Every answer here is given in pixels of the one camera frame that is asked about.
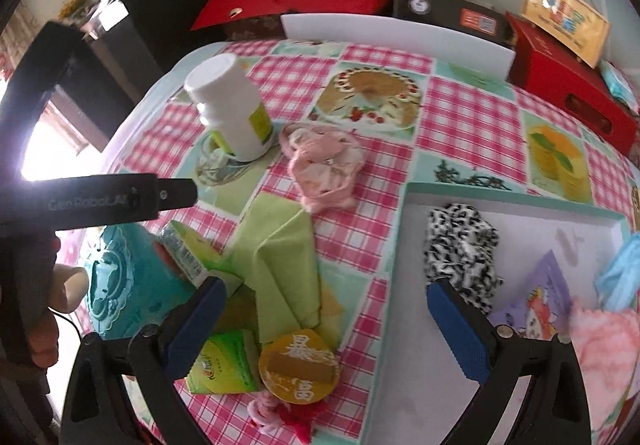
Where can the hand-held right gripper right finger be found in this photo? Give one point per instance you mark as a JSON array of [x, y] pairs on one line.
[[460, 330]]

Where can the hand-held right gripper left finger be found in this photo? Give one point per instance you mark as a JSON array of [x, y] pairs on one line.
[[197, 325]]

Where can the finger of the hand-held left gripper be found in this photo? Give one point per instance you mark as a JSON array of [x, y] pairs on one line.
[[177, 192]]

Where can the leopard print scrunchie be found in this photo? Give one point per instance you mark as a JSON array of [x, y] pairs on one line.
[[460, 245]]

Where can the purple cartoon pouch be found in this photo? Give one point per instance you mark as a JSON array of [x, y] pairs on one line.
[[540, 295]]

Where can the light green cloth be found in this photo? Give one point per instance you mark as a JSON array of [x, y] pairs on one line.
[[285, 255]]

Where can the teal-rimmed white tray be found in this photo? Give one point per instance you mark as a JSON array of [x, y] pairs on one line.
[[540, 235]]

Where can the pink fluffy towel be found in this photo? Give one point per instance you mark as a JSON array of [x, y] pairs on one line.
[[610, 350]]

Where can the blue face mask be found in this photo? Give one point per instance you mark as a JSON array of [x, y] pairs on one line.
[[622, 275]]

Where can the person's left hand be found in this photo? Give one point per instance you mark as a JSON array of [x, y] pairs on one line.
[[67, 287]]

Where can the green snack packet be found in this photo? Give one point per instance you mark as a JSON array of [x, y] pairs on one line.
[[225, 360]]

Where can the green drink carton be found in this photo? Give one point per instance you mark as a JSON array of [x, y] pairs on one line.
[[187, 250]]

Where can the white plastic bottle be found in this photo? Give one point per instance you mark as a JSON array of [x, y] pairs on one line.
[[230, 110]]

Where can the orange jelly cup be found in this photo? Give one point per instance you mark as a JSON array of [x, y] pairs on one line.
[[300, 365]]

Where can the pink mesh hair net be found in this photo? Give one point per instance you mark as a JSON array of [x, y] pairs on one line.
[[320, 170]]

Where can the black cabinet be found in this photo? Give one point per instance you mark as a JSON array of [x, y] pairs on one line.
[[165, 15]]

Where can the dark floral box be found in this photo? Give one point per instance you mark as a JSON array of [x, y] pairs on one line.
[[255, 27]]

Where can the yellow flowers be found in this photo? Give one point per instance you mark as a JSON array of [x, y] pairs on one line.
[[77, 4]]

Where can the pink checked printed tablecloth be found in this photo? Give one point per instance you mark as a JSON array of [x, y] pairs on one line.
[[390, 125]]

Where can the white chair back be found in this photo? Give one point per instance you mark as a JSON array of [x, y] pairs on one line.
[[400, 45]]

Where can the red gift box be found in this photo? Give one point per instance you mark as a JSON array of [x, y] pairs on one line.
[[550, 70]]

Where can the blue wet wipes packet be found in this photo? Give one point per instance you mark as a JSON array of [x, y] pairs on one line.
[[620, 85]]

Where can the black box with gauge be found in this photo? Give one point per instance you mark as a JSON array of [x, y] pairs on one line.
[[450, 15]]

